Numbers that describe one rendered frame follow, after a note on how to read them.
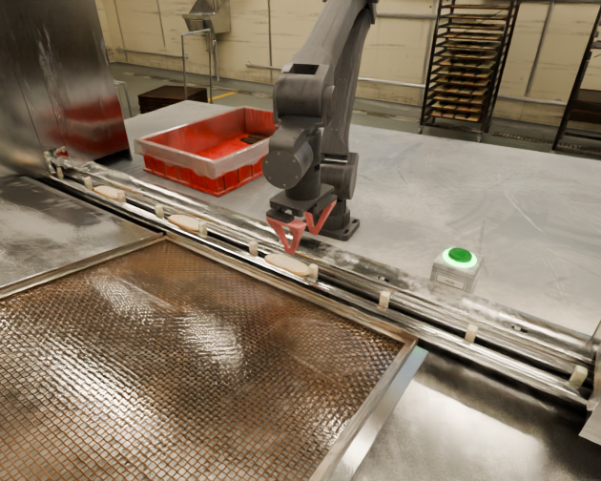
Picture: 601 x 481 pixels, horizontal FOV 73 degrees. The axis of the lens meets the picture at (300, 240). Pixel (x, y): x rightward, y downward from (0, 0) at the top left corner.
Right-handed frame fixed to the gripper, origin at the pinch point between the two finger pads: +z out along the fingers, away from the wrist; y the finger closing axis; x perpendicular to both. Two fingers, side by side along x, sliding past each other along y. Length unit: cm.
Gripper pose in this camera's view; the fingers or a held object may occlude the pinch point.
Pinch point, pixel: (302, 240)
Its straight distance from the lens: 71.9
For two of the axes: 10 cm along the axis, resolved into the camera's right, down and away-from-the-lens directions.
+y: 5.6, -4.5, 6.9
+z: 0.0, 8.4, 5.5
